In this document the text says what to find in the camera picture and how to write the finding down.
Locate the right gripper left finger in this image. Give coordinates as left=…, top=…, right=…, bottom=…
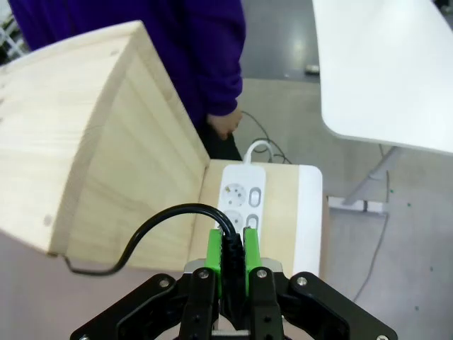
left=69, top=228, right=224, bottom=340

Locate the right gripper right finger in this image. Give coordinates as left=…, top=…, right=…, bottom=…
left=241, top=226, right=399, bottom=340

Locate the black power cable with plug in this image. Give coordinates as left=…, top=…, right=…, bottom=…
left=63, top=203, right=247, bottom=319

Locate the purple-sleeved left forearm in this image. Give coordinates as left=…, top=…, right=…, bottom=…
left=190, top=21, right=248, bottom=118

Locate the person's left hand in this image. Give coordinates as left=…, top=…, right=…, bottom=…
left=207, top=110, right=243, bottom=140

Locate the white power strip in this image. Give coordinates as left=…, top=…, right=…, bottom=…
left=215, top=163, right=268, bottom=242

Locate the light wooden shelf unit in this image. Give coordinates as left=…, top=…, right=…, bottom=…
left=0, top=20, right=212, bottom=276

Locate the white side table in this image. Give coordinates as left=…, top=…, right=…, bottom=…
left=311, top=0, right=453, bottom=213

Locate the person in purple hoodie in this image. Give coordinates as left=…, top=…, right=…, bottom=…
left=8, top=0, right=248, bottom=161

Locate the white power strip cord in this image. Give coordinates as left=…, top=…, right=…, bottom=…
left=242, top=140, right=275, bottom=165

